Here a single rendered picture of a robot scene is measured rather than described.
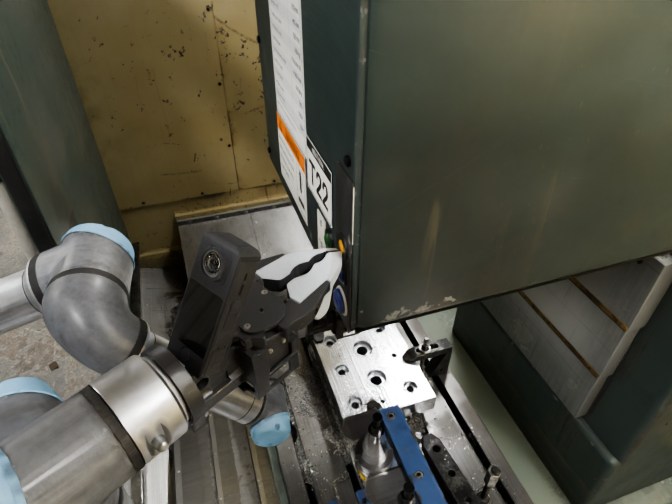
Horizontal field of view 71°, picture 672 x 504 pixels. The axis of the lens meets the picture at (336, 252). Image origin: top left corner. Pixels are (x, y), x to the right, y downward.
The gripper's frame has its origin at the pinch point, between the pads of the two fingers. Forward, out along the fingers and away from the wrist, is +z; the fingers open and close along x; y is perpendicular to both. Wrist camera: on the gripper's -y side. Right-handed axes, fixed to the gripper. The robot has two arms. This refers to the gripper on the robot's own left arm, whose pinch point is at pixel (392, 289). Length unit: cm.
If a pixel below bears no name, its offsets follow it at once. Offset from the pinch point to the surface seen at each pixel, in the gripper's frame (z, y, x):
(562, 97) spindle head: -2, -54, 32
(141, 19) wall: -41, -34, -100
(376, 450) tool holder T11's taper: -16.9, 0.2, 32.1
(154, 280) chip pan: -60, 60, -92
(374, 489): -18.4, 4.7, 35.8
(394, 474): -14.5, 4.7, 34.6
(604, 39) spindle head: 1, -59, 32
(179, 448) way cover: -55, 56, -12
